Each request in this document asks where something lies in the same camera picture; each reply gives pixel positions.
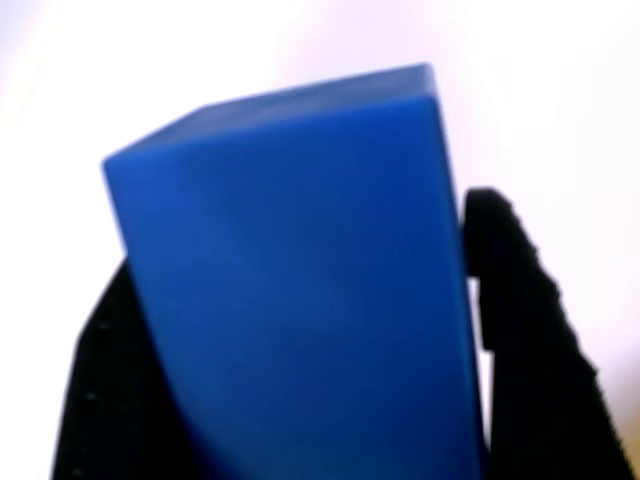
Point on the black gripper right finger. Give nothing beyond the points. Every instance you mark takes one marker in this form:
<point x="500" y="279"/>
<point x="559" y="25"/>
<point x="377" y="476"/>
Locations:
<point x="540" y="360"/>

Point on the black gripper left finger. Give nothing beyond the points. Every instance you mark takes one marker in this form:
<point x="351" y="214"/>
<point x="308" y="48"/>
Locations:
<point x="115" y="390"/>

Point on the blue block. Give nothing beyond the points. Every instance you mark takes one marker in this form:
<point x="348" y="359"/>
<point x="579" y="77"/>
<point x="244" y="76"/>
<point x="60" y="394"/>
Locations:
<point x="300" y="280"/>

